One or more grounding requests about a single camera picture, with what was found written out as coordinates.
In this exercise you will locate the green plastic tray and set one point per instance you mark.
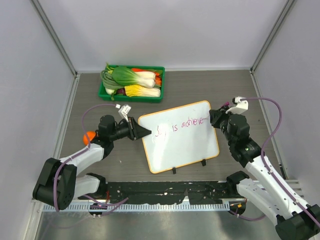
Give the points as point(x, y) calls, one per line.
point(103, 94)

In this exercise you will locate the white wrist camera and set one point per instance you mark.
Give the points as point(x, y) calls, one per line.
point(123, 111)
point(240, 105)

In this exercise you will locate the orange framed whiteboard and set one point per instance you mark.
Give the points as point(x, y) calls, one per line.
point(180, 136)

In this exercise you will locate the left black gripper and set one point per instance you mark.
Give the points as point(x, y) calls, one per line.
point(135, 131)

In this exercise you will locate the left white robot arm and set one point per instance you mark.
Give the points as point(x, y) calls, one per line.
point(58, 183)

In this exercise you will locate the aluminium rail with cable duct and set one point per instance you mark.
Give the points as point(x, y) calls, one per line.
point(237, 205)

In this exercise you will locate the left aluminium frame post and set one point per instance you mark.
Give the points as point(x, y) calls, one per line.
point(52, 33)

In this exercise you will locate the purple eggplant toy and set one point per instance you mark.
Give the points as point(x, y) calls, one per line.
point(121, 92)

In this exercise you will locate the yellow cabbage toy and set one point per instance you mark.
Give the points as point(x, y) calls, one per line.
point(136, 90)

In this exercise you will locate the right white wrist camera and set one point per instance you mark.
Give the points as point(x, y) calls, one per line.
point(240, 105)

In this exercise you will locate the right aluminium frame post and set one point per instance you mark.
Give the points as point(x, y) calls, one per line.
point(288, 6)

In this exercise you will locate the pink whiteboard marker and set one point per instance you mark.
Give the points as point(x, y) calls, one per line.
point(227, 104)

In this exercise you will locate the aluminium frame post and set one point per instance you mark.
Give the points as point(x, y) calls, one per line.
point(52, 33)
point(288, 6)

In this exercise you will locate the green bean bundle toy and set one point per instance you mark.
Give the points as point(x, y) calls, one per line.
point(110, 85)

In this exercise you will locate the green bok choy toy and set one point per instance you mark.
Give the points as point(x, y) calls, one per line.
point(126, 77)

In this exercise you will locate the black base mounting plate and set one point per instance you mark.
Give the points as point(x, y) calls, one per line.
point(167, 192)

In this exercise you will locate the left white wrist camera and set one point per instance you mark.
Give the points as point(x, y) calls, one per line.
point(123, 111)

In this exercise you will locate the orange fruit toy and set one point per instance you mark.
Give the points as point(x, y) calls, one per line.
point(88, 137)

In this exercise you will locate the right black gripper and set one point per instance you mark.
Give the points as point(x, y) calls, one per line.
point(217, 115)

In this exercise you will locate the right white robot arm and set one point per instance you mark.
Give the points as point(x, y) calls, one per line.
point(293, 217)

